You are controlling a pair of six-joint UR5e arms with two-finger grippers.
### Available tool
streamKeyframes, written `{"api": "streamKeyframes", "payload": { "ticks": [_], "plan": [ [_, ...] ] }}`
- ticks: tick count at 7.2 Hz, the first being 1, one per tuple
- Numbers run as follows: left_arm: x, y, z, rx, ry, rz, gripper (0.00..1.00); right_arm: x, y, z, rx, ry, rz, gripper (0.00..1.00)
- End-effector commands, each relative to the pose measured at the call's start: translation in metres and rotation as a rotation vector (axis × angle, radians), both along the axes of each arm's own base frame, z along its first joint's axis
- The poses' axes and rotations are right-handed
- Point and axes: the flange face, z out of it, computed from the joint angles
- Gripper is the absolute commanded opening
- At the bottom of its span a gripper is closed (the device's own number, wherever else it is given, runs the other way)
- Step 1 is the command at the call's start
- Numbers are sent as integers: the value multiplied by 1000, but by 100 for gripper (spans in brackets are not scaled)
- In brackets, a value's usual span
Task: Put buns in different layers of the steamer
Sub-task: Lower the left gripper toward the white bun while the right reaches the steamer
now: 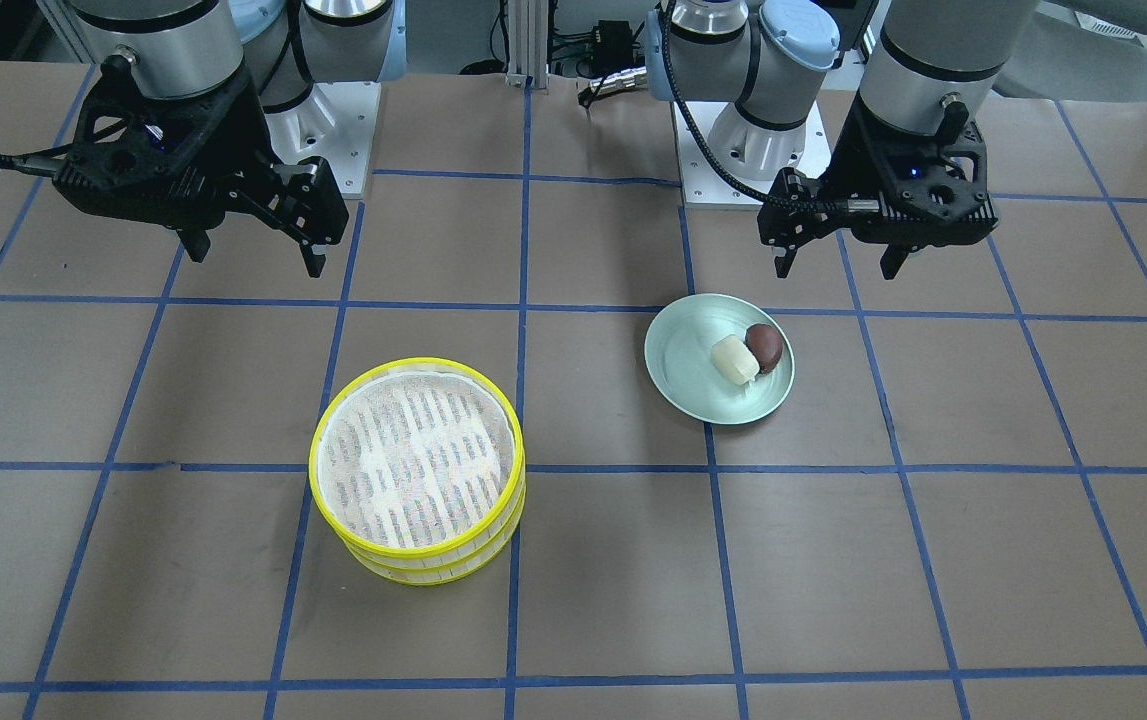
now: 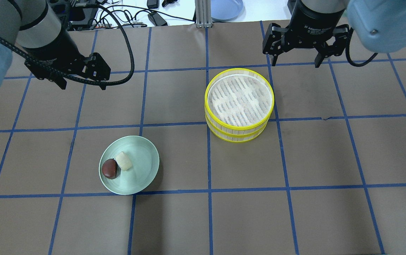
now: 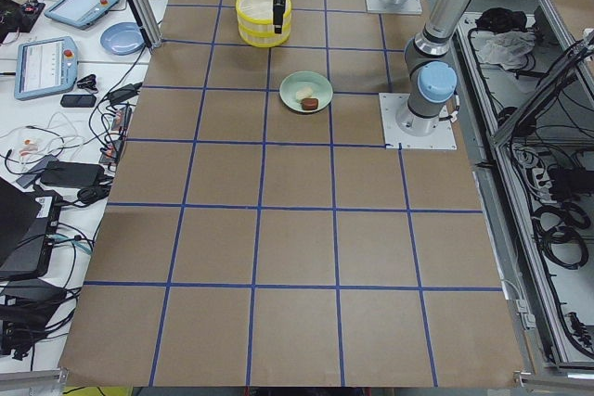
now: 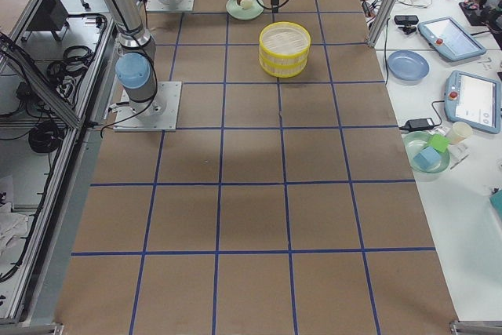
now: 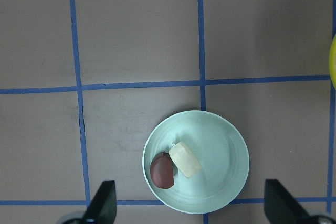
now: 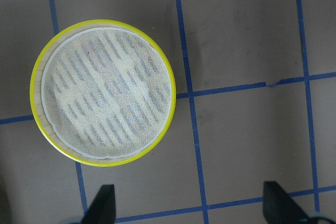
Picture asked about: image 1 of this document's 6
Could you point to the white steamed bun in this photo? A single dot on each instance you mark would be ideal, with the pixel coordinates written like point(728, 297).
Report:
point(734, 360)

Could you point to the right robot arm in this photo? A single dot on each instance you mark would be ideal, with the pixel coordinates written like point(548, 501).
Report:
point(185, 48)

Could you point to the aluminium frame post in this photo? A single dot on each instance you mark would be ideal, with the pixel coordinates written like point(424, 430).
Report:
point(527, 35)

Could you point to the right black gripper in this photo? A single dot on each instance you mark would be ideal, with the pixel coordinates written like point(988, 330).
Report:
point(230, 128)

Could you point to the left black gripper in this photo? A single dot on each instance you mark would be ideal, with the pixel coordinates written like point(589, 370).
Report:
point(845, 165)

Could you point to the yellow steamer layer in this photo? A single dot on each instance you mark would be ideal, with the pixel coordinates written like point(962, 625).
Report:
point(416, 459)
point(437, 572)

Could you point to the light green plate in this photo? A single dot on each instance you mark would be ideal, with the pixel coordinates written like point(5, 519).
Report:
point(679, 351)

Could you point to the black power brick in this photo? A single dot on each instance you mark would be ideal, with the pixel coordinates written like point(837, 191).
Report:
point(612, 47)

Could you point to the brown steamed bun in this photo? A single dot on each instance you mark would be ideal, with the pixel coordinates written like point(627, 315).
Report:
point(766, 345)

